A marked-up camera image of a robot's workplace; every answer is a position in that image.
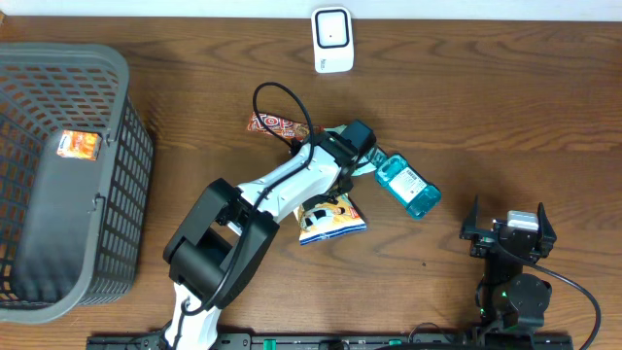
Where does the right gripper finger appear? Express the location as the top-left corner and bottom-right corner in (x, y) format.
(461, 196), (478, 234)
(536, 202), (556, 243)

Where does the light teal wipes pack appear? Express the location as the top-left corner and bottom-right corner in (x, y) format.
(326, 124), (377, 177)

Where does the teal mouthwash bottle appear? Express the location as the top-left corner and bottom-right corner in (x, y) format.
(367, 146), (441, 220)

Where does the red Top chocolate bar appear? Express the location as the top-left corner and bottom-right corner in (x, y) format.
(247, 113), (310, 141)

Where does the yellow chips bag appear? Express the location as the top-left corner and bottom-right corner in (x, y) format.
(294, 194), (367, 245)

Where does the small orange snack box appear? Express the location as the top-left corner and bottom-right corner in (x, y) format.
(56, 130), (102, 161)

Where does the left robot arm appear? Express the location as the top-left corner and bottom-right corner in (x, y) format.
(163, 121), (376, 349)

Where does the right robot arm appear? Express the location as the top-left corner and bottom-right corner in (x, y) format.
(460, 203), (557, 333)

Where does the white barcode scanner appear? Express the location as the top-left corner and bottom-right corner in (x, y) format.
(311, 6), (355, 74)

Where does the grey plastic basket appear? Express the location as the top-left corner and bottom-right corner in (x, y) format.
(1, 43), (154, 324)

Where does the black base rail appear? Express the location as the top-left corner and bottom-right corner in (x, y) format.
(86, 332), (573, 350)

